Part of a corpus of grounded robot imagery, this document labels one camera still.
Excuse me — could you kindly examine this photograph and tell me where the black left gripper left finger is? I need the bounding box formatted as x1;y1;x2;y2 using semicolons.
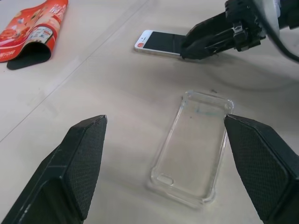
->
0;114;108;224

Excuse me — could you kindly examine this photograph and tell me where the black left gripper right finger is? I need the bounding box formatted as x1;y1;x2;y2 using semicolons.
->
223;114;299;224

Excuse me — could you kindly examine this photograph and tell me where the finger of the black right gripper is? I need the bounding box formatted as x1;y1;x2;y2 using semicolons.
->
182;11;234;49
180;29;236;61

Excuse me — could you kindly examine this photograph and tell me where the white smartphone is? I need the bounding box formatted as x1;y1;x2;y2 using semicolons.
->
134;29;189;59

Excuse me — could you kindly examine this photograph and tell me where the clear plastic phone case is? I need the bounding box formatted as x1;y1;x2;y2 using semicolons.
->
148;90;235;204

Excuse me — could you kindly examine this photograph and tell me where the red rolled mouse pad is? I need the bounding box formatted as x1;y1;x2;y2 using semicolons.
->
0;0;69;70

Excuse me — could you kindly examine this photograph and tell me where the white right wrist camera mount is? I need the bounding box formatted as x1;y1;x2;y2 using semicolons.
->
254;0;281;36

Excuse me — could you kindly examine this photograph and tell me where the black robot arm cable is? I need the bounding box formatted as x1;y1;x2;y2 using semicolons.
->
252;0;299;63

